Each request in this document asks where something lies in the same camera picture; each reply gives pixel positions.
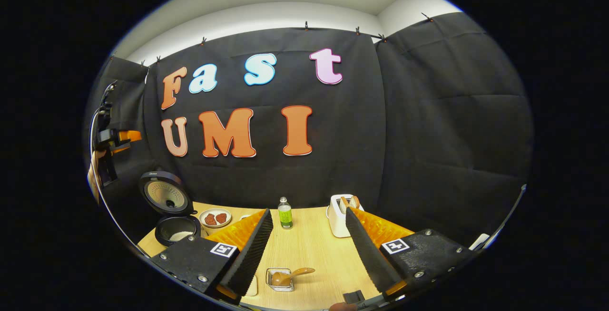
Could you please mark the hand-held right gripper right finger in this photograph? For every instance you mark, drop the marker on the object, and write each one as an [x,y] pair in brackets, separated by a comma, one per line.
[368,254]

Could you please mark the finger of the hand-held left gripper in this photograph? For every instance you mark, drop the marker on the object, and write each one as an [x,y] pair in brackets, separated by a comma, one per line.
[129,135]

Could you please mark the red meat piece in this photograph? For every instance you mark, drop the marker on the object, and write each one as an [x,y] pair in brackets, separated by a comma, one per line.
[210,219]
[221,218]

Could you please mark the white rice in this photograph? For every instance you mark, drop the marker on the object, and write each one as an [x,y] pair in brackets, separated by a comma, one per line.
[181,236]

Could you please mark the toast slice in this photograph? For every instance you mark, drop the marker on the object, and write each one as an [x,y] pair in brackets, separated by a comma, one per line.
[344,203]
[354,201]

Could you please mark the round white plate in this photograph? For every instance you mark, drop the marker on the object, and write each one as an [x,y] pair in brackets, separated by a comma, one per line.
[215,211]

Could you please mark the green label bottle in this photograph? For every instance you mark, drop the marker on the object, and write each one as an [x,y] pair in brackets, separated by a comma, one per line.
[285,216]

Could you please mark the black backdrop cloth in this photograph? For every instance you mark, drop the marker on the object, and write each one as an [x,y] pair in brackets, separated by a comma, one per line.
[428,135]

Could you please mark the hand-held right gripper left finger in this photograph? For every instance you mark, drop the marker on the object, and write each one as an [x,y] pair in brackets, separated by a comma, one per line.
[252,258]

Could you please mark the dark grey rice cooker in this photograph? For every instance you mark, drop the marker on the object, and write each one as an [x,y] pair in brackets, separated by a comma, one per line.
[166,197]

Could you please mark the white toaster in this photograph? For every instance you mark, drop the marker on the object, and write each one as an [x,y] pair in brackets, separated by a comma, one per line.
[337,220]

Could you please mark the wooden spoon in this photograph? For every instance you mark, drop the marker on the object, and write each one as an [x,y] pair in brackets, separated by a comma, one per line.
[285,277]

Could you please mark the small black box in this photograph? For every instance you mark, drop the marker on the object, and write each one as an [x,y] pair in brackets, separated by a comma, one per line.
[353,296]

